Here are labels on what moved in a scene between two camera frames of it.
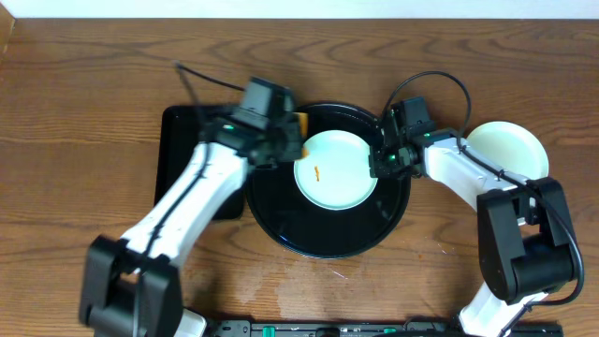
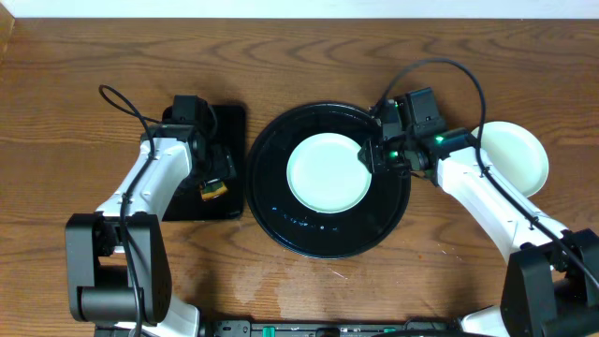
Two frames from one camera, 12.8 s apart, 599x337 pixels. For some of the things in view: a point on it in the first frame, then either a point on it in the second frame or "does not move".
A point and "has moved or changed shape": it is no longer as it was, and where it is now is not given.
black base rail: [432, 329] does not move
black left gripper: [290, 141] -> [221, 171]
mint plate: [512, 146] does not move
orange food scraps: [303, 125] has moved or changed shape
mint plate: [336, 173] has moved or changed shape
